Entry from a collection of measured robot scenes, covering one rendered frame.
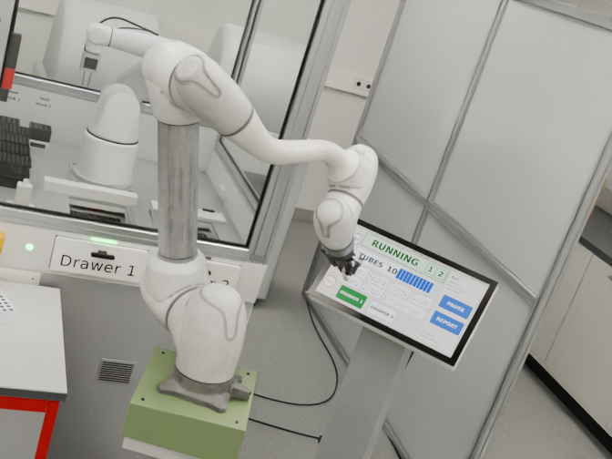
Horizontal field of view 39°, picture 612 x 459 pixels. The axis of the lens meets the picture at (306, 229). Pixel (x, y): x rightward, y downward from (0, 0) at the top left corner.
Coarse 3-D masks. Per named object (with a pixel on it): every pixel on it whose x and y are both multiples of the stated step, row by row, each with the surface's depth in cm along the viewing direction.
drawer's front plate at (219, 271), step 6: (210, 264) 281; (216, 264) 282; (222, 264) 283; (228, 264) 284; (210, 270) 282; (216, 270) 283; (222, 270) 284; (228, 270) 284; (234, 270) 285; (240, 270) 286; (210, 276) 283; (216, 276) 284; (222, 276) 284; (228, 276) 285; (234, 276) 286; (216, 282) 285; (222, 282) 285; (234, 282) 287; (234, 288) 287
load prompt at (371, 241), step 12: (372, 240) 279; (384, 240) 278; (384, 252) 276; (396, 252) 276; (408, 252) 275; (408, 264) 273; (420, 264) 273; (432, 264) 272; (432, 276) 270; (444, 276) 269
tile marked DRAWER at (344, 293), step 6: (342, 288) 273; (348, 288) 272; (336, 294) 272; (342, 294) 272; (348, 294) 271; (354, 294) 271; (360, 294) 271; (342, 300) 271; (348, 300) 271; (354, 300) 270; (360, 300) 270; (354, 306) 269; (360, 306) 269
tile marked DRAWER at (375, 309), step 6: (372, 300) 269; (372, 306) 268; (378, 306) 268; (384, 306) 268; (372, 312) 267; (378, 312) 267; (384, 312) 267; (390, 312) 267; (396, 312) 266; (384, 318) 266; (390, 318) 266
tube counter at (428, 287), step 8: (392, 264) 274; (384, 272) 273; (392, 272) 273; (400, 272) 272; (408, 272) 272; (400, 280) 271; (408, 280) 271; (416, 280) 270; (424, 280) 270; (416, 288) 269; (424, 288) 269; (432, 288) 268; (440, 288) 268
